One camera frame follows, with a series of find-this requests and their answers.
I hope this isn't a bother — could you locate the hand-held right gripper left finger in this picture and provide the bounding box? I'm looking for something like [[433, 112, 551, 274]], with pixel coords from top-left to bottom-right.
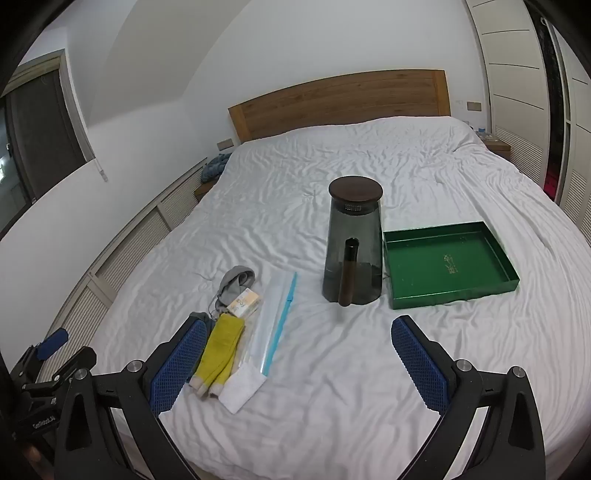
[[54, 316, 208, 480]]

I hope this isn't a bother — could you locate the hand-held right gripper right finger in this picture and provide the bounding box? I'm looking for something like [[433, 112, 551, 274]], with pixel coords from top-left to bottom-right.
[[390, 315, 546, 480]]

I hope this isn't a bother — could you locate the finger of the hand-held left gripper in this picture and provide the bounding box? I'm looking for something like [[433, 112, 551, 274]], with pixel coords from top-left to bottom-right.
[[22, 347, 98, 408], [11, 329, 69, 377]]

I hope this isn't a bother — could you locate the yellow-green towel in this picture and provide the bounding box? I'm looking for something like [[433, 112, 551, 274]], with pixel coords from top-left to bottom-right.
[[188, 314, 245, 398]]

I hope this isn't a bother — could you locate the white cloth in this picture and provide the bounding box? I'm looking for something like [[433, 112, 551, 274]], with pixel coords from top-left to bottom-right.
[[218, 362, 267, 413]]

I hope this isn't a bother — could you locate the small cream box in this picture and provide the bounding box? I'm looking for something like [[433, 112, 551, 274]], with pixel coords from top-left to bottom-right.
[[226, 287, 263, 318]]

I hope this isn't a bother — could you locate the clear plastic zip bag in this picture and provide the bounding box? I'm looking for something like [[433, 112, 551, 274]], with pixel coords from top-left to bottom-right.
[[240, 271, 299, 377]]

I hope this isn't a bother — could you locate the green tray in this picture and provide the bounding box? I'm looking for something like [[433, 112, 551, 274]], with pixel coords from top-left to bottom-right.
[[382, 221, 521, 310]]

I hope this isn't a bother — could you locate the light grey cloth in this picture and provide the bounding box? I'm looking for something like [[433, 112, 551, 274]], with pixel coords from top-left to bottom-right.
[[209, 265, 257, 320]]

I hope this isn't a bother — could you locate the wooden nightstand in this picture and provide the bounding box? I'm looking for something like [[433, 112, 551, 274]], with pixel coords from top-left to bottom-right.
[[485, 138, 512, 162], [194, 178, 218, 204]]

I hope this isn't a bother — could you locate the blue crumpled cloth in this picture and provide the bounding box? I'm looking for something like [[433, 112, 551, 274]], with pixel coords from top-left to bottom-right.
[[201, 152, 232, 184]]

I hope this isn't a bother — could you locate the white bed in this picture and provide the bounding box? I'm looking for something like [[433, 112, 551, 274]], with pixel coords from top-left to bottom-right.
[[90, 115, 588, 480]]

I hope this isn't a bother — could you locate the dark window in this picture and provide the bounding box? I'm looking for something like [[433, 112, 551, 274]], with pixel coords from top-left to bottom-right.
[[0, 48, 100, 241]]

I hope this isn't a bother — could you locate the wooden headboard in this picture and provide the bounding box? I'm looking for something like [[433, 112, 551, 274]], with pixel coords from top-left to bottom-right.
[[228, 69, 451, 145]]

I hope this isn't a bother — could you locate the white wardrobe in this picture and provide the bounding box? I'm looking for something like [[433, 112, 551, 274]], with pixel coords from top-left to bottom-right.
[[464, 0, 591, 232]]

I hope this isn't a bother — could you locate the white slatted wall panel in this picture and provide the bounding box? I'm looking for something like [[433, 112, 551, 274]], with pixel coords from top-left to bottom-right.
[[0, 157, 208, 384]]

